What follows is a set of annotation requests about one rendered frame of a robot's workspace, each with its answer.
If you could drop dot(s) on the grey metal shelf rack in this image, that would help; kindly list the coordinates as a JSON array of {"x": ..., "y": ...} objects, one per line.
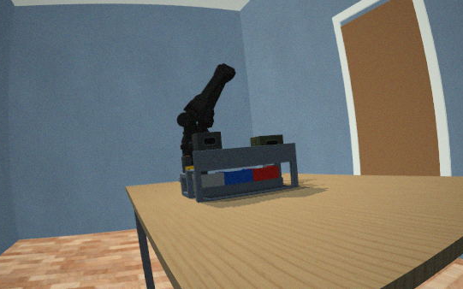
[{"x": 208, "y": 160}]

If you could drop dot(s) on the olive green case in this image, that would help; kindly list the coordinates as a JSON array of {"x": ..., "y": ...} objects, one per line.
[{"x": 267, "y": 140}]

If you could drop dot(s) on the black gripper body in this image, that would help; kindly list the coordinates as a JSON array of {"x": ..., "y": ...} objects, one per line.
[{"x": 188, "y": 137}]

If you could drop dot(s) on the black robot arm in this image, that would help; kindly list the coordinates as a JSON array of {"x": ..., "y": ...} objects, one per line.
[{"x": 206, "y": 101}]

